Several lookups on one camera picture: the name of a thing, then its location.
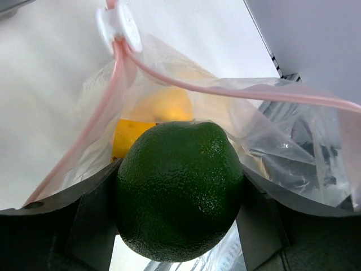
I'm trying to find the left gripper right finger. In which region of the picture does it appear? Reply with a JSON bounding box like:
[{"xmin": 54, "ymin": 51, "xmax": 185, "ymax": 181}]
[{"xmin": 236, "ymin": 167, "xmax": 360, "ymax": 270}]

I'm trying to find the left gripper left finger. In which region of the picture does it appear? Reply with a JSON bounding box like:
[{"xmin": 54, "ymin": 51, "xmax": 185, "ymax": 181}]
[{"xmin": 1, "ymin": 160, "xmax": 122, "ymax": 270}]

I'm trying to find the orange toy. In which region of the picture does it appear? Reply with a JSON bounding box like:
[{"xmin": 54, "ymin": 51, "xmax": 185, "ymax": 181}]
[{"xmin": 110, "ymin": 119, "xmax": 156, "ymax": 162}]

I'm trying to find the dark green toy avocado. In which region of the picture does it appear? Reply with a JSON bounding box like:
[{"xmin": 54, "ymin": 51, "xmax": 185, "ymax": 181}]
[{"xmin": 115, "ymin": 121, "xmax": 244, "ymax": 263}]

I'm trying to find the yellow toy bell pepper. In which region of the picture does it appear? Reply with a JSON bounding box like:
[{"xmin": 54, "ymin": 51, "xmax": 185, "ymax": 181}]
[{"xmin": 123, "ymin": 87, "xmax": 194, "ymax": 123}]

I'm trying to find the clear zip top bag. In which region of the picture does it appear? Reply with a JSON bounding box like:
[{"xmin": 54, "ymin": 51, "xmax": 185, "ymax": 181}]
[{"xmin": 28, "ymin": 1, "xmax": 360, "ymax": 212}]

